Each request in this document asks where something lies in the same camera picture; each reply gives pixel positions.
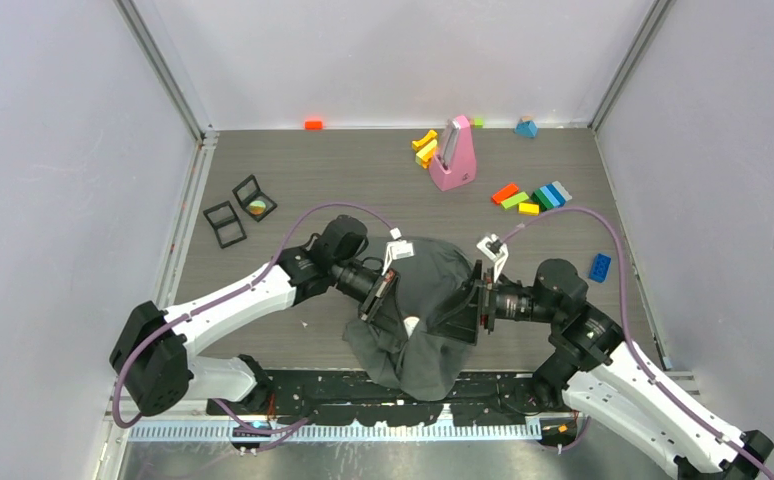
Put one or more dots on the red block by wall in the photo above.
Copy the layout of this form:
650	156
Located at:
313	124

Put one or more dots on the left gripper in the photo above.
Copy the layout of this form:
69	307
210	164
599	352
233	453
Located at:
382	307

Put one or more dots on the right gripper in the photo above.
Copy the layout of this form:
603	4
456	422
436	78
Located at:
460	311

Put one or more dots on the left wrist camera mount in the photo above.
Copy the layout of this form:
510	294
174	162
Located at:
397	248

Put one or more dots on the black brooch box near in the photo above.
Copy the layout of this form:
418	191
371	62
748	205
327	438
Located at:
226	224

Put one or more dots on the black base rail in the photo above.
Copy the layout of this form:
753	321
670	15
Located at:
346	405

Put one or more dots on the orange long block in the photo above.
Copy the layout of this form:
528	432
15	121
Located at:
504	193

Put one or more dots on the blue flat brick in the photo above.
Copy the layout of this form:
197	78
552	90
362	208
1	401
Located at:
600	268

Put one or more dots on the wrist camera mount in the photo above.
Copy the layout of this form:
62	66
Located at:
496	250
397	248

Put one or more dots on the black brooch box far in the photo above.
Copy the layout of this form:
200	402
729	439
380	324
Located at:
253	200

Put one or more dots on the small yellow block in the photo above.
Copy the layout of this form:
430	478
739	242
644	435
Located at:
530	209

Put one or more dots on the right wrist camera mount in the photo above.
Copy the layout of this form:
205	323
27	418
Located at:
496	250

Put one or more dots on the stacked blue green bricks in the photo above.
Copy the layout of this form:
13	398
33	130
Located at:
551	196

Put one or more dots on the grey t-shirt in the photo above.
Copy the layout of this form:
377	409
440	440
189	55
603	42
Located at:
424	366

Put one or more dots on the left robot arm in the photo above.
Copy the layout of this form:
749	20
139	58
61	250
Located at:
158	355

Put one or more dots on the pink metronome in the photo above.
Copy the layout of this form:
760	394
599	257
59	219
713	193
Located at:
454	162

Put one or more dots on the black brooch box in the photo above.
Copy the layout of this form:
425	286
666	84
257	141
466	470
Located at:
226	224
253	200

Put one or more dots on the blue triangular block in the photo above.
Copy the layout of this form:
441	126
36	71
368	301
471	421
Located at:
526	127

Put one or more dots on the yellow curved blocks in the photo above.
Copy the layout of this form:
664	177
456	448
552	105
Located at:
424	148

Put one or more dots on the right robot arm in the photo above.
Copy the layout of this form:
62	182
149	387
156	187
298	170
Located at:
595	371

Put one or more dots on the lime green block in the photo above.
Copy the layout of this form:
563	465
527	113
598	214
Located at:
514	200

